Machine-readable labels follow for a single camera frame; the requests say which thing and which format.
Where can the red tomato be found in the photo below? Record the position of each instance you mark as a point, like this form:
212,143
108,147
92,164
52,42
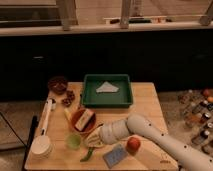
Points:
133,144

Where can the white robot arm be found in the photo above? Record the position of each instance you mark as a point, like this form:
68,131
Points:
188,157

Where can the sandwich block toy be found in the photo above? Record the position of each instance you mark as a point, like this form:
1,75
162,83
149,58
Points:
84,119

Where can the box of spice bottles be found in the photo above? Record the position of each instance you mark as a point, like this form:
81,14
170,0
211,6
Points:
197,120

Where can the grey folded cloth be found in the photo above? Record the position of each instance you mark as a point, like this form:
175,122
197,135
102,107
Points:
107,87

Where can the yellow-white cloth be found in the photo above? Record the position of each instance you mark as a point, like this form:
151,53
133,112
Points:
93,139

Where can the orange bowl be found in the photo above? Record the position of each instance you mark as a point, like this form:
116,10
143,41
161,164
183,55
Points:
89,126

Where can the blue sponge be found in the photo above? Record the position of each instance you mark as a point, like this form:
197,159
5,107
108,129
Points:
116,155

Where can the white ribbed gripper body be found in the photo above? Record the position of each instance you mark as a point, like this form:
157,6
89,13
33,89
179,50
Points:
111,133

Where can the yellow banana toy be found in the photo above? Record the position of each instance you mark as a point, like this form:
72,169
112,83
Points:
68,114

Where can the brown grape cluster toy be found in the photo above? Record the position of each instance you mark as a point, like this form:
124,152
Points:
70,97

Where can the green pepper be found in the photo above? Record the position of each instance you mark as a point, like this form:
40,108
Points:
88,155

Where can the white ladle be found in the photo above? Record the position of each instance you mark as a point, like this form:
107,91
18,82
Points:
41,145

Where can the green plastic tray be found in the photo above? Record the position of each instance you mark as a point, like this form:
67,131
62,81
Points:
122,98

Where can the green plastic cup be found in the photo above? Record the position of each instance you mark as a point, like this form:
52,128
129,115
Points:
73,141

